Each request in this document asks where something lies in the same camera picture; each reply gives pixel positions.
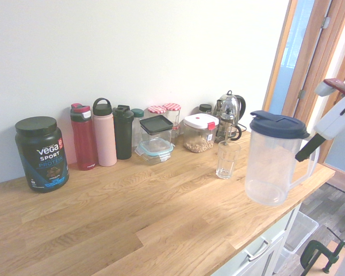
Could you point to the pale green cabinet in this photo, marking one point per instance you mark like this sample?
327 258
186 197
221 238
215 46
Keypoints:
264 244

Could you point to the green screw clamp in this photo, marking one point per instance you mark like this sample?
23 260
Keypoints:
312 253

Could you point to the glass container with teal clips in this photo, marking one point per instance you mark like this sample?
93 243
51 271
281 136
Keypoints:
155 152

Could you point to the jar with dark lid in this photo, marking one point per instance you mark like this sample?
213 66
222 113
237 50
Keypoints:
204 108

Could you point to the clear plastic storage bin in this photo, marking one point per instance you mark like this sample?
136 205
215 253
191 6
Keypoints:
302 230

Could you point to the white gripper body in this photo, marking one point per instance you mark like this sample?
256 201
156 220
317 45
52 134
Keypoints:
339 120

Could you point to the jar with red checkered lid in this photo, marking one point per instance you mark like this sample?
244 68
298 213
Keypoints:
156 110
172 113

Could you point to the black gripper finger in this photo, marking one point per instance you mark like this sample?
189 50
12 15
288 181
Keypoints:
309 148

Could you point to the black shaker bottle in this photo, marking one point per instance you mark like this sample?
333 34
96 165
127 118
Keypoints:
123 132

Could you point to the small jar red checkered lid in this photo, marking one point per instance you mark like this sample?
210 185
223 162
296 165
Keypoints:
175 131

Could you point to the pink bottle with black lid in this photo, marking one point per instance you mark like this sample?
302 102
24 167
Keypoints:
103 135

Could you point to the clear pitcher with blue lid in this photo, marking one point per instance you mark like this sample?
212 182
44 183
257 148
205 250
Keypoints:
270 161

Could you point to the red water bottle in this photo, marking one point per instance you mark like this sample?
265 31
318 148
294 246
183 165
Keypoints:
82 138

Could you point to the square jar with black lid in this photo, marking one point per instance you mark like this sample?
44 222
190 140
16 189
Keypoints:
156 128

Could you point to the clear bottle with green cap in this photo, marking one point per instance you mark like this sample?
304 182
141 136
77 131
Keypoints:
137 126

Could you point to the metal door hinge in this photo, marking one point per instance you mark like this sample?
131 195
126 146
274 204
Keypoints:
326 22
302 94

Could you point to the clear drinking glass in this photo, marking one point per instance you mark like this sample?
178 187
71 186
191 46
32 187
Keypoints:
227 161

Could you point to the nut container with white lid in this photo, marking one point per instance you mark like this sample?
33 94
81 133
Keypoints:
198 135

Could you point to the black Vega protein tub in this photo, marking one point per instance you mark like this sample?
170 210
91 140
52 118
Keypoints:
43 155

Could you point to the red and grey wrist camera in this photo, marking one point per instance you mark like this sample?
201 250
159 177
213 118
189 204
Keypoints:
332 85

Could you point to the chrome electric kettle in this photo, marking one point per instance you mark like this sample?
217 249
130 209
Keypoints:
228 120

